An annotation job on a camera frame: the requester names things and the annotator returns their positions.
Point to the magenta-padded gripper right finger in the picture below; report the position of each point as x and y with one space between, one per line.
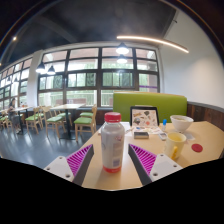
145 159

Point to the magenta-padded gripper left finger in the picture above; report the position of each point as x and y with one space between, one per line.
78 160

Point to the clear bottle with red cap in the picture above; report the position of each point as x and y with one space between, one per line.
112 143

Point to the small dark box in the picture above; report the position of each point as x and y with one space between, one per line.
141 134

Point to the small white device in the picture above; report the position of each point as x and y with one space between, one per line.
162 136

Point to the white paper sheets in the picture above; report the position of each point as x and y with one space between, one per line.
128 128

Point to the small blue-capped bottle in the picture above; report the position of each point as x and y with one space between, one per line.
164 125

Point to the group of green-seated wooden chairs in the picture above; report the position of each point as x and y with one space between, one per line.
83 120

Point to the black tablet with stickers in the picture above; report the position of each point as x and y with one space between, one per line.
144 117

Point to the white bowl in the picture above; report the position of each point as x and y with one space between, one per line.
181 124

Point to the flat round red coaster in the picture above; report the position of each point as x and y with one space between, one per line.
197 147

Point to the light wooden dining table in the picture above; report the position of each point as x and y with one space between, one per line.
23 108
66 106

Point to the green upholstered bench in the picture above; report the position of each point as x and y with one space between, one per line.
150 101

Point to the person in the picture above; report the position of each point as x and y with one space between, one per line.
12 110

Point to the large dark-framed window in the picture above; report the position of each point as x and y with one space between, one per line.
99 71

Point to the group of pendant lamps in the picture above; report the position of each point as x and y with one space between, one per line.
122 50

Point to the long linear ceiling light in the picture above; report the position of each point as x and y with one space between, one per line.
153 40

